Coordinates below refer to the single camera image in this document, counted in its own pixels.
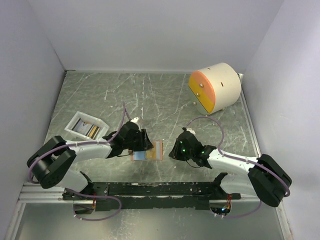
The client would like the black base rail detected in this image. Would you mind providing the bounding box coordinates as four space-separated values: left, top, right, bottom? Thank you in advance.
62 182 241 212

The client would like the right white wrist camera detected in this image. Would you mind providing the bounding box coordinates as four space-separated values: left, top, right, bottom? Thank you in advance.
182 127 196 136

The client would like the purple cable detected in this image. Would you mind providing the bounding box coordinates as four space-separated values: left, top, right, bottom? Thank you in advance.
27 101 132 221
184 116 292 219

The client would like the white card tray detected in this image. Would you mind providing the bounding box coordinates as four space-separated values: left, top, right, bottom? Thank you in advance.
64 111 110 141

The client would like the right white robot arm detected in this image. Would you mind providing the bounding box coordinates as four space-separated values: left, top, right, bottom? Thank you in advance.
168 131 292 208

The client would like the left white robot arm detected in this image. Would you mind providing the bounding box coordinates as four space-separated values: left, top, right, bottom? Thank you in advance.
26 121 154 200

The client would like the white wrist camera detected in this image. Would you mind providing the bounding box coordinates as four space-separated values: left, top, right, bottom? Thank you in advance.
182 127 196 136
130 117 142 128

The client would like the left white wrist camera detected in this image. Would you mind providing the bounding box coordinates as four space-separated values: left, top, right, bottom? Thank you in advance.
130 117 142 128

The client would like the brown leather card holder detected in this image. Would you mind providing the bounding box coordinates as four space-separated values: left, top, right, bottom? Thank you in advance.
130 140 163 161

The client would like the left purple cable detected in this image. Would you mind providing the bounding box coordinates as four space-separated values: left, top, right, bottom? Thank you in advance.
27 101 132 221

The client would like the cards stack in tray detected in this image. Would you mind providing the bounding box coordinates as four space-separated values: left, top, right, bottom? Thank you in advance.
71 118 101 139

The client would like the gold credit card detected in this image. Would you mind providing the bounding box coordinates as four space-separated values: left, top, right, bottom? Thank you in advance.
145 141 163 161

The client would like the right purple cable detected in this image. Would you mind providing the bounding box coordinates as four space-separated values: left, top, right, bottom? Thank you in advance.
184 116 292 219

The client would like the cream round drawer cabinet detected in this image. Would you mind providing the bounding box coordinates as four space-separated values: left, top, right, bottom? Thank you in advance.
188 62 242 116

